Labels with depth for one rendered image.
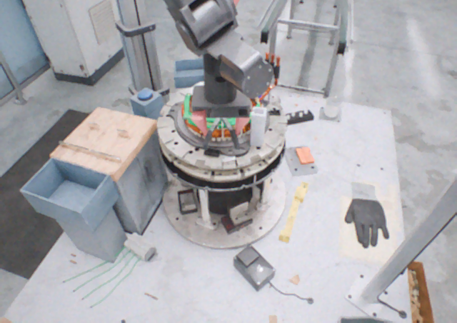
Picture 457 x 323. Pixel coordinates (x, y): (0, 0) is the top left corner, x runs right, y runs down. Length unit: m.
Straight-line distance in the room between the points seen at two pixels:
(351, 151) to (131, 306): 0.88
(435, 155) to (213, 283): 2.10
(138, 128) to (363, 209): 0.69
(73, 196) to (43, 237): 1.27
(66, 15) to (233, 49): 2.50
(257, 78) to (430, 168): 2.16
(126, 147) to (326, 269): 0.61
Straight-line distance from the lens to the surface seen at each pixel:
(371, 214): 1.02
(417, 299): 1.77
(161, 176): 0.97
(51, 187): 0.86
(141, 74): 1.15
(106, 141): 0.82
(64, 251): 1.01
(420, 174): 2.44
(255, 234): 0.90
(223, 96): 0.53
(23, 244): 2.13
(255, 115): 0.64
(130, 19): 1.07
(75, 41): 2.96
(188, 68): 1.10
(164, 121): 0.78
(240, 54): 0.44
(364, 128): 1.32
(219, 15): 0.46
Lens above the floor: 1.59
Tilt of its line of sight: 45 degrees down
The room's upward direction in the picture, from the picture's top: straight up
